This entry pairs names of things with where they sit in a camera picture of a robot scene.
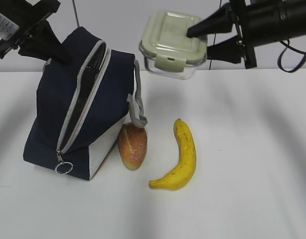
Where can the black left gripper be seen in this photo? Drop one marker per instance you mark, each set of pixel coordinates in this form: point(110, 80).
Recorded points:
point(25, 27)

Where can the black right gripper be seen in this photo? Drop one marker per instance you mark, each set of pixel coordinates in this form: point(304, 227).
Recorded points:
point(232, 14)

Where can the green lid glass food container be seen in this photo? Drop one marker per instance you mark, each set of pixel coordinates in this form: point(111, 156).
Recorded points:
point(166, 49)

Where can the navy and white lunch bag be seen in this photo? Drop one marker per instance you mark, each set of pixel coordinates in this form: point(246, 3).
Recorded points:
point(81, 107)

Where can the orange red mango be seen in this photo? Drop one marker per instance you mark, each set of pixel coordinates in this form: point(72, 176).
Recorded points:
point(132, 144)

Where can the yellow banana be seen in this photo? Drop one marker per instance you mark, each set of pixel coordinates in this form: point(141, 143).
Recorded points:
point(183, 172)

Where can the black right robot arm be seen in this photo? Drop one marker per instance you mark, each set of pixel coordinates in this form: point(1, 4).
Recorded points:
point(260, 23)

